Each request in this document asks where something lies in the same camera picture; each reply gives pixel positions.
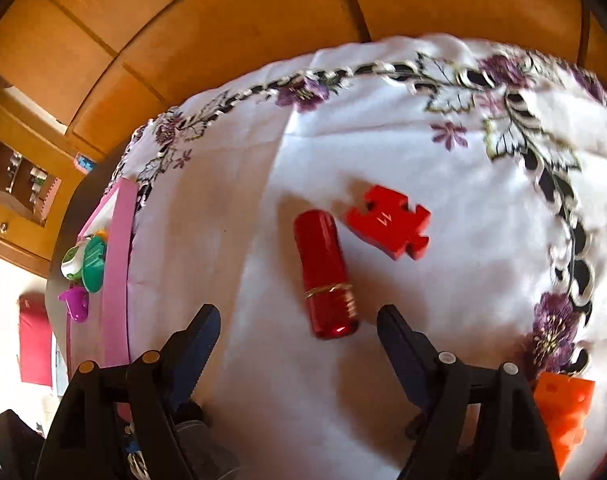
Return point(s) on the group of small bottles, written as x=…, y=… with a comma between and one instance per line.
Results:
x=33, y=176

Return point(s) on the pink and blue item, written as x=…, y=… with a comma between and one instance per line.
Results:
x=85, y=164

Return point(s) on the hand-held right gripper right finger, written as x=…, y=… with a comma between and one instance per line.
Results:
x=401, y=355

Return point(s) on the red cushion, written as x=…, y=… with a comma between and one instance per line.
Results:
x=34, y=340

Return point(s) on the red puzzle piece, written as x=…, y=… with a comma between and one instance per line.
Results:
x=388, y=220

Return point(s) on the pink cardboard box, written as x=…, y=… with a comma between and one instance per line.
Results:
x=117, y=270

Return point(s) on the green plastic toy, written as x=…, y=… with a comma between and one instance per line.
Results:
x=94, y=262

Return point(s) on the green and white toy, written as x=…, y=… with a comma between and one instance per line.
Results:
x=72, y=260

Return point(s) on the orange cube block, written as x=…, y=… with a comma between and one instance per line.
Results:
x=566, y=410

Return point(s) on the wooden display cabinet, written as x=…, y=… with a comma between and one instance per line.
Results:
x=28, y=245

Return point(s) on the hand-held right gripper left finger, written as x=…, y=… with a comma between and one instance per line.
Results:
x=203, y=342

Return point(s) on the wooden wardrobe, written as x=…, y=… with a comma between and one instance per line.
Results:
x=183, y=35

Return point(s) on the pink shelf liner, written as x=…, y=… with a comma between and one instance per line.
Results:
x=48, y=194

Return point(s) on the white floral embroidered tablecloth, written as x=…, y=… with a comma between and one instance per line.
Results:
x=383, y=135

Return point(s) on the red lipstick tube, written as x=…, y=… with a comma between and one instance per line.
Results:
x=323, y=270

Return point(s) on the magenta plastic toy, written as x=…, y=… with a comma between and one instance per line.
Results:
x=75, y=302

